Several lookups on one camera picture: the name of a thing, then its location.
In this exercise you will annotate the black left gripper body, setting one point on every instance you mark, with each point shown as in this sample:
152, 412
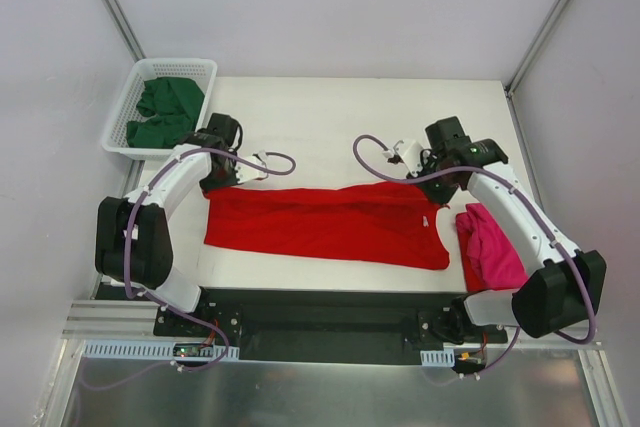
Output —
218, 180

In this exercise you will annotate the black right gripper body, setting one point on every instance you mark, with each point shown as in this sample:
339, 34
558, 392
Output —
441, 192

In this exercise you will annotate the red t shirt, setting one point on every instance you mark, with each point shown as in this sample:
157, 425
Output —
386, 223
478, 256

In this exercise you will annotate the white plastic basket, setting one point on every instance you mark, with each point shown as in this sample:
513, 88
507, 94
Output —
202, 71

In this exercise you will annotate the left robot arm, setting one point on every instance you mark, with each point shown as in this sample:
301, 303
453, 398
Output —
133, 241

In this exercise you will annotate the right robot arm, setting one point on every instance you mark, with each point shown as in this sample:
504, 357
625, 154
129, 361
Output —
562, 292

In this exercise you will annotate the folded pink t shirt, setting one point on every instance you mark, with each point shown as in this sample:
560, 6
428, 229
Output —
511, 272

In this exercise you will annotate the green t shirt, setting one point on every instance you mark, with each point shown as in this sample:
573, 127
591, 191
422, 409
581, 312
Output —
170, 108

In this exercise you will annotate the folded red t shirt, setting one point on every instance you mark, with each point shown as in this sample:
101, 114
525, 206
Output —
478, 256

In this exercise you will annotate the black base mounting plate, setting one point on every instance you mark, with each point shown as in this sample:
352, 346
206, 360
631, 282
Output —
349, 348

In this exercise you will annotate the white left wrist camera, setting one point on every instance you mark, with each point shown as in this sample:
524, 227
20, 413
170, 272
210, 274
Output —
252, 168

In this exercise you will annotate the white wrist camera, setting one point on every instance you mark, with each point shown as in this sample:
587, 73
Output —
407, 152
252, 168

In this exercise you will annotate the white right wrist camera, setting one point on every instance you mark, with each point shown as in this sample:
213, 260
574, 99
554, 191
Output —
407, 152

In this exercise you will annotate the right white cable duct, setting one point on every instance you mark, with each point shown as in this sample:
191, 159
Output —
444, 358

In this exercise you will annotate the white cable duct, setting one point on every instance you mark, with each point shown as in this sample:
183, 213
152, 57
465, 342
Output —
158, 350
444, 358

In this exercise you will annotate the aluminium front rail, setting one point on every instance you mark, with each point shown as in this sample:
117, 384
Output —
100, 317

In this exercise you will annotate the left white cable duct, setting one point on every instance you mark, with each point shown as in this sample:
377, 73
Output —
158, 350

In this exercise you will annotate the left aluminium frame post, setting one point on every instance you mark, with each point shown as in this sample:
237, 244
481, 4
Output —
120, 17

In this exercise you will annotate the aluminium frame post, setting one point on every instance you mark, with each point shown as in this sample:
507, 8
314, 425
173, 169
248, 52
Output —
543, 34
120, 17

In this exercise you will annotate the right aluminium frame post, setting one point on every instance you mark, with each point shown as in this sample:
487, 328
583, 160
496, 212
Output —
543, 34

